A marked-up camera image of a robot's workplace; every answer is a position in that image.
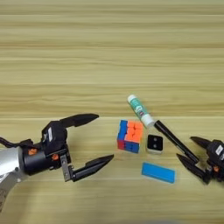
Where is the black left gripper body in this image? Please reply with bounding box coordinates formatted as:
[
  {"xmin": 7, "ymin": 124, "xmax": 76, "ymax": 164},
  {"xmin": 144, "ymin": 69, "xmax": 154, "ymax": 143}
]
[{"xmin": 22, "ymin": 145, "xmax": 74, "ymax": 183}]

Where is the blue rectangular block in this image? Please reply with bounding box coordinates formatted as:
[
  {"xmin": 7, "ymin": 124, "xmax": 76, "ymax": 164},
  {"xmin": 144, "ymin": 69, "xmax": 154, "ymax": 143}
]
[{"xmin": 141, "ymin": 161, "xmax": 177, "ymax": 185}]

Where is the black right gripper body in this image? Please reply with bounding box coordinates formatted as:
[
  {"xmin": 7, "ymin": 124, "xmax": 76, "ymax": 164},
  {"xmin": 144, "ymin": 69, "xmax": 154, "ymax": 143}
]
[{"xmin": 204, "ymin": 164, "xmax": 224, "ymax": 183}]

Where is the green white glue stick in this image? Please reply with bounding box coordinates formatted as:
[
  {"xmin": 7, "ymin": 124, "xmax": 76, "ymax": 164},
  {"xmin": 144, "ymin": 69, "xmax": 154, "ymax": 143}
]
[{"xmin": 127, "ymin": 94, "xmax": 156, "ymax": 129}]

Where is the colourful puzzle cube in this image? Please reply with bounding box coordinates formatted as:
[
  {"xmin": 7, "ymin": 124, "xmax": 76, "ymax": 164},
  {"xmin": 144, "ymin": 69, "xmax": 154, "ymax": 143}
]
[{"xmin": 116, "ymin": 119, "xmax": 144, "ymax": 154}]

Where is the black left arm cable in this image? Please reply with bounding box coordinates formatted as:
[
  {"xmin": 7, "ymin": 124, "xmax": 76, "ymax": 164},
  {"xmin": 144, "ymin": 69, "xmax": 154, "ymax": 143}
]
[{"xmin": 0, "ymin": 136, "xmax": 42, "ymax": 151}]

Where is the left black box white label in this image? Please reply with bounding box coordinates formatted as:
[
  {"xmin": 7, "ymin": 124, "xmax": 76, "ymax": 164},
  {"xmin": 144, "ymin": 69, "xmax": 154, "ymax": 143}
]
[{"xmin": 41, "ymin": 119, "xmax": 69, "ymax": 156}]

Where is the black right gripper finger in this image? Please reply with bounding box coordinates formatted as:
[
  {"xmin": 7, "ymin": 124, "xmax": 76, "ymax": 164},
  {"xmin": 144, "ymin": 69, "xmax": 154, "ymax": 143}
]
[
  {"xmin": 176, "ymin": 153, "xmax": 212, "ymax": 185},
  {"xmin": 189, "ymin": 136, "xmax": 213, "ymax": 150}
]

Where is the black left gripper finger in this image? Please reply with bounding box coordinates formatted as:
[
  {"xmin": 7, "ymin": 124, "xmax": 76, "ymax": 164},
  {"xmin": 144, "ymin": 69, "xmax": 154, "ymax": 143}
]
[
  {"xmin": 59, "ymin": 113, "xmax": 100, "ymax": 129},
  {"xmin": 71, "ymin": 154, "xmax": 115, "ymax": 183}
]

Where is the black box white label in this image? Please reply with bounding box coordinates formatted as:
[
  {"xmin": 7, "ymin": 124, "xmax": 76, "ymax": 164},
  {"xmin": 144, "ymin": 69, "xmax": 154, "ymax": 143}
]
[
  {"xmin": 41, "ymin": 119, "xmax": 69, "ymax": 156},
  {"xmin": 206, "ymin": 139, "xmax": 224, "ymax": 168}
]

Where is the right black box white label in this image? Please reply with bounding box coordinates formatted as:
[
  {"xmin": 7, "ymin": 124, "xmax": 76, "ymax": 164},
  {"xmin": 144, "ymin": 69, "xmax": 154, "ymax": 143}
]
[{"xmin": 206, "ymin": 139, "xmax": 224, "ymax": 168}]

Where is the small black white cube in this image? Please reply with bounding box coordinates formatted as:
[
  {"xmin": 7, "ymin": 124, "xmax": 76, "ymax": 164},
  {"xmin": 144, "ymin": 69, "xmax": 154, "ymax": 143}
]
[{"xmin": 145, "ymin": 133, "xmax": 165, "ymax": 156}]

